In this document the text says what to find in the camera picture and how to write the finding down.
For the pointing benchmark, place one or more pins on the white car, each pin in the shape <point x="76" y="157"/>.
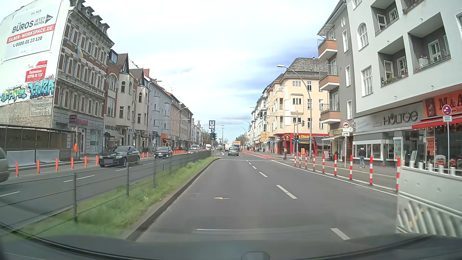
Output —
<point x="194" y="148"/>

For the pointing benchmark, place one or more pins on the grey car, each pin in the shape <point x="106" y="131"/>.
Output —
<point x="3" y="166"/>

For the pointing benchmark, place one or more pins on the row of old town buildings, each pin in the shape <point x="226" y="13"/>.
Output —
<point x="155" y="108"/>

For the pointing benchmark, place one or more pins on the grey-green car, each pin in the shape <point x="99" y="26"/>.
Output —
<point x="233" y="151"/>

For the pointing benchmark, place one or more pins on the dark site fence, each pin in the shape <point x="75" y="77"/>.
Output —
<point x="36" y="139"/>

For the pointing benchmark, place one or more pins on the grey pavement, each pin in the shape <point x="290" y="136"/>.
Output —
<point x="65" y="161"/>
<point x="379" y="169"/>

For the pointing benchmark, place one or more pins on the yellow lorry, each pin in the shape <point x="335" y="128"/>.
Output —
<point x="236" y="144"/>

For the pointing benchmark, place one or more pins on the round red-white road sign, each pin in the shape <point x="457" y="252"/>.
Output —
<point x="345" y="125"/>

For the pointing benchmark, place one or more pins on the beige corner building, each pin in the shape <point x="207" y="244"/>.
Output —
<point x="290" y="104"/>

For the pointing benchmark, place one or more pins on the white plastic road barrier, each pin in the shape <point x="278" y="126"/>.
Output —
<point x="429" y="202"/>

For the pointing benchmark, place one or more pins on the car's own bonnet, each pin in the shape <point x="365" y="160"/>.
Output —
<point x="231" y="249"/>

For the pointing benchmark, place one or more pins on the black car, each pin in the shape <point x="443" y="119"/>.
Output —
<point x="163" y="152"/>

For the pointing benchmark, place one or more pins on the row of pale buildings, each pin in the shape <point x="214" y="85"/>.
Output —
<point x="260" y="119"/>

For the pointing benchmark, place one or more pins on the person on bicycle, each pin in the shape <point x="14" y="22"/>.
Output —
<point x="285" y="153"/>

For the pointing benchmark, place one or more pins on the white building with shops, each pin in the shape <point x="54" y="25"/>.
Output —
<point x="404" y="72"/>

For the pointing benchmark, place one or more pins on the row of red-white marker posts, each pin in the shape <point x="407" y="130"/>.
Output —
<point x="371" y="170"/>

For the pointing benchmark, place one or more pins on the grey building with orange balconies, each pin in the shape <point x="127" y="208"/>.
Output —
<point x="337" y="90"/>

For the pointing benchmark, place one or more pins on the brick building with billboard wall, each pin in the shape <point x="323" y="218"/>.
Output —
<point x="79" y="72"/>

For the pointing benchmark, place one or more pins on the dark sedan car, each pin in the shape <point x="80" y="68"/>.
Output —
<point x="119" y="156"/>

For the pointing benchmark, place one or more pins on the traffic light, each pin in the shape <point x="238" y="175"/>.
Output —
<point x="213" y="136"/>
<point x="296" y="138"/>

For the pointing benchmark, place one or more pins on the no-stopping road sign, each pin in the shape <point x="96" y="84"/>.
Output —
<point x="447" y="110"/>

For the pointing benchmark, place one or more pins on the red cycle path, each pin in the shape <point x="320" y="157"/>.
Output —
<point x="261" y="156"/>

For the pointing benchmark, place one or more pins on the blue square sign on post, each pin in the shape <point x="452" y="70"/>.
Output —
<point x="212" y="124"/>

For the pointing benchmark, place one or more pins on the row of orange bollards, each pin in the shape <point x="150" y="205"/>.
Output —
<point x="38" y="166"/>

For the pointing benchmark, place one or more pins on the metal median fence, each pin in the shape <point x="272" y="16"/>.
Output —
<point x="127" y="179"/>

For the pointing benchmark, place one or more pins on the curved lamp post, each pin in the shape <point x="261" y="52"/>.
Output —
<point x="134" y="115"/>
<point x="310" y="108"/>

